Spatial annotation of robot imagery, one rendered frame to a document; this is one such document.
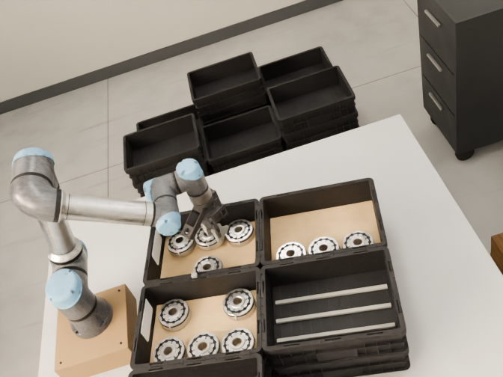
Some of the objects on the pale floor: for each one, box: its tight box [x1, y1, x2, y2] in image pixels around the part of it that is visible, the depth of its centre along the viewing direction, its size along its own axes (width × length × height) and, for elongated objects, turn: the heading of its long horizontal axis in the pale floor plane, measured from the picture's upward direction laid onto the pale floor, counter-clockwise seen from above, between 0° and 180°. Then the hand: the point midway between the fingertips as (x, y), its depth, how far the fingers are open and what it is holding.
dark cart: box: [417, 0, 503, 161], centre depth 298 cm, size 62×45×90 cm
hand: (214, 239), depth 206 cm, fingers closed on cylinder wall, 4 cm apart
